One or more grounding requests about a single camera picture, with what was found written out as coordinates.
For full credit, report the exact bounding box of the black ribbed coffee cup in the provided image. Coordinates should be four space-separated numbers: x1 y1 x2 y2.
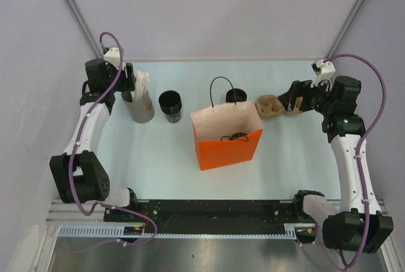
225 88 247 102

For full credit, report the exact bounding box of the aluminium frame rail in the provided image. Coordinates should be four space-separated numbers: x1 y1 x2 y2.
46 199 104 225

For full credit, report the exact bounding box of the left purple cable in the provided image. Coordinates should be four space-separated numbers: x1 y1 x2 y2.
68 32 125 216

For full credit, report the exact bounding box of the orange paper bag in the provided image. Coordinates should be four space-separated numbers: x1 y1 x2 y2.
190 76 264 171

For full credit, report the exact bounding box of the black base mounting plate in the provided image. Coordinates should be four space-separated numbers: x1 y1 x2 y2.
104 198 330 235

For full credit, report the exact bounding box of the black smooth coffee cup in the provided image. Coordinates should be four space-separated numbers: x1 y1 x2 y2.
158 90 182 123

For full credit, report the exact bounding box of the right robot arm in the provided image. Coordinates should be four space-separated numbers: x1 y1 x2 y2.
278 76 394 254

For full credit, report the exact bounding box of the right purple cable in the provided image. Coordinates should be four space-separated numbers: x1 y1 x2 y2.
322 53 387 269

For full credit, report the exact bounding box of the grey straw holder cup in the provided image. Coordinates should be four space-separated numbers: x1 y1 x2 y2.
121 91 155 124

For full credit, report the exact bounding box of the purple cable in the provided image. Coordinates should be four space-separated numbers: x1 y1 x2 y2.
322 53 387 269
68 32 125 216

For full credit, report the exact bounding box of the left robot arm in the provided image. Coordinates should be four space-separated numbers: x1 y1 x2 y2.
49 57 140 221

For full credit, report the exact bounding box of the black cup lid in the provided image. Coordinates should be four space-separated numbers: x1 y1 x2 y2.
228 132 249 142

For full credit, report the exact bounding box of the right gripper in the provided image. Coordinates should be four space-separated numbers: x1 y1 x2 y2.
278 75 336 115

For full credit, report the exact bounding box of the white cable duct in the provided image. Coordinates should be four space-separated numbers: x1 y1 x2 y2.
58 224 315 239

